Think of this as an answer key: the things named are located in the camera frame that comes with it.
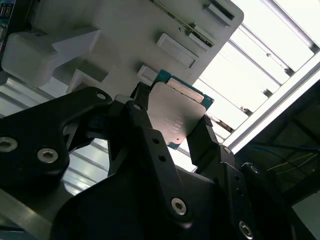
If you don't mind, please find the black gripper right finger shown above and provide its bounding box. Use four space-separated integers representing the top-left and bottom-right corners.
186 114 294 240

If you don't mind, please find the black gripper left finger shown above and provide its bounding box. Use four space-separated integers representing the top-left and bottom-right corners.
0 81 195 227

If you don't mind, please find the silver CPU plate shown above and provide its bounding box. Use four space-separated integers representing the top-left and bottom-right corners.
147 69 215 151

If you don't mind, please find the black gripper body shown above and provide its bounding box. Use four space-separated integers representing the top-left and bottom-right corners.
50 159 236 240

